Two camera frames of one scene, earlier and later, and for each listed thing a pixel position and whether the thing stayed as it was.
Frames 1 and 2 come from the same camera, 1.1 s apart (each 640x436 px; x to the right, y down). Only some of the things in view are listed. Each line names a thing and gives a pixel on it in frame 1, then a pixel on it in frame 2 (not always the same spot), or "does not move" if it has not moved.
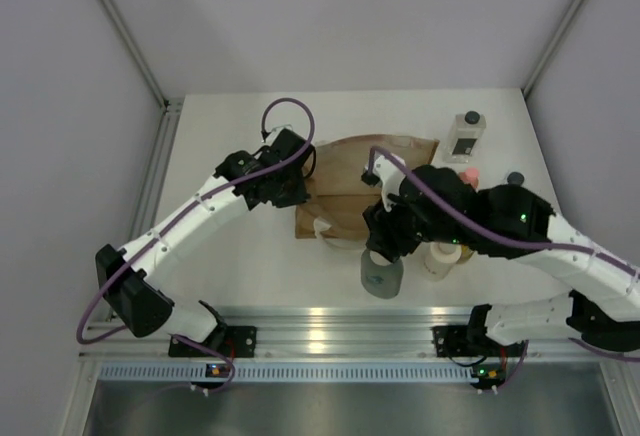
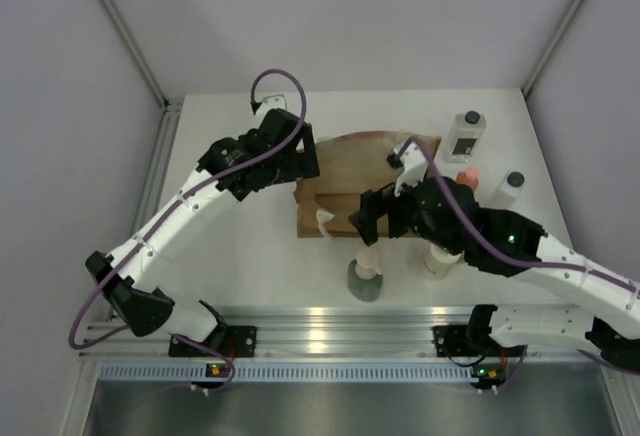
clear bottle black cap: [466, 136] does not move
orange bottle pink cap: [470, 175] does not move
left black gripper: [298, 197] to [302, 164]
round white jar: [441, 259] does not move
